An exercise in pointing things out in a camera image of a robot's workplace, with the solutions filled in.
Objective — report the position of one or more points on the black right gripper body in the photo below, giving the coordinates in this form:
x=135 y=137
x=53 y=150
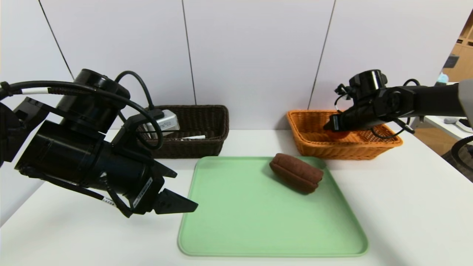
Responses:
x=335 y=122

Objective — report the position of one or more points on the red peach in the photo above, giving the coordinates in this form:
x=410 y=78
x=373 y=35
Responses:
x=339 y=134

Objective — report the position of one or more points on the light green plastic tray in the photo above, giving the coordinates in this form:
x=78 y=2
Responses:
x=229 y=221

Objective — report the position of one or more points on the black box on cabinet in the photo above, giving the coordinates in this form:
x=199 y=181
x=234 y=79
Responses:
x=450 y=61

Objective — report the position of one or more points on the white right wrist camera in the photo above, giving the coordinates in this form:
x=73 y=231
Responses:
x=342 y=90

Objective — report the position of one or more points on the white marker pen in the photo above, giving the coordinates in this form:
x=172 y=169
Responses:
x=194 y=137

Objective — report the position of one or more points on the light blue bottle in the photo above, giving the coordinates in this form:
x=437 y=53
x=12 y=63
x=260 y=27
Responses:
x=442 y=78

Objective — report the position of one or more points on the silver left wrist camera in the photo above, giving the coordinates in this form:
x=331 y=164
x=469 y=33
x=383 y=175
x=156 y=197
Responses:
x=166 y=121

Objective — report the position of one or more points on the dark wicker chair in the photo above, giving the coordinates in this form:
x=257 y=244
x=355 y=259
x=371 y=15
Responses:
x=462 y=166

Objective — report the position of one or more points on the orange wicker basket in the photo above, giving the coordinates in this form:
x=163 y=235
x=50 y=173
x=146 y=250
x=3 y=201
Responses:
x=314 y=147

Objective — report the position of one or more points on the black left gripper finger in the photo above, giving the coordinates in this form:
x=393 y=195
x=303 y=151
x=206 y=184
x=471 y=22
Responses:
x=172 y=205
x=164 y=171

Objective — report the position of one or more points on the dark brown wicker basket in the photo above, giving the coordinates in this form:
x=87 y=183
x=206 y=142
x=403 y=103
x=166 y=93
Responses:
x=199 y=147

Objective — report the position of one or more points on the white side table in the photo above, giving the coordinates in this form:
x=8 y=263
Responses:
x=439 y=127

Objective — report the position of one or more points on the wooden cabinet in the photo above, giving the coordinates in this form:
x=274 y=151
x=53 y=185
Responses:
x=463 y=62

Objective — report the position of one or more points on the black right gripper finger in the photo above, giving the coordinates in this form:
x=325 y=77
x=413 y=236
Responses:
x=328 y=126

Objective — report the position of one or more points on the black and white shoe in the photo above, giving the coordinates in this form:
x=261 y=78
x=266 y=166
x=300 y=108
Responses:
x=465 y=125

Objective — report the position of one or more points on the brown chocolate bread roll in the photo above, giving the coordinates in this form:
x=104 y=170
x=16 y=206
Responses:
x=295 y=171

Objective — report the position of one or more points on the small grey object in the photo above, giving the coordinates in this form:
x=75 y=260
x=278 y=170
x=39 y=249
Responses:
x=449 y=120

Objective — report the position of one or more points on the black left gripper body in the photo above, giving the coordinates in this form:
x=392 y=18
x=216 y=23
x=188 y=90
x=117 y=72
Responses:
x=147 y=194

